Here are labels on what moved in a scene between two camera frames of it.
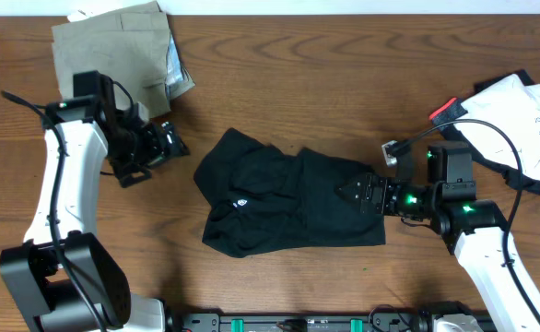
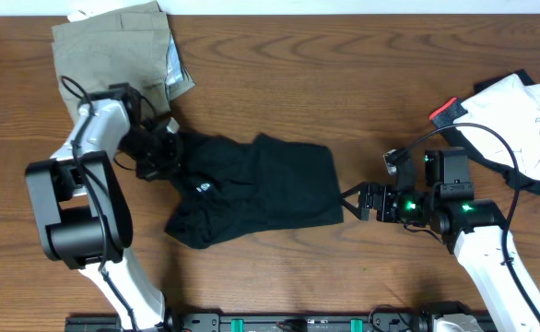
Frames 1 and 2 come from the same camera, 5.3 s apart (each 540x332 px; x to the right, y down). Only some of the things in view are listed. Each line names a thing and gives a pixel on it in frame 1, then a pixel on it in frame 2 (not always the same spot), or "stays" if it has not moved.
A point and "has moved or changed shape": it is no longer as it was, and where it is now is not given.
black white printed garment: x=512 y=123 stays
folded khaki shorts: x=131 y=44 stays
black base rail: x=219 y=321 stays
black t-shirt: x=263 y=201 has moved or changed shape
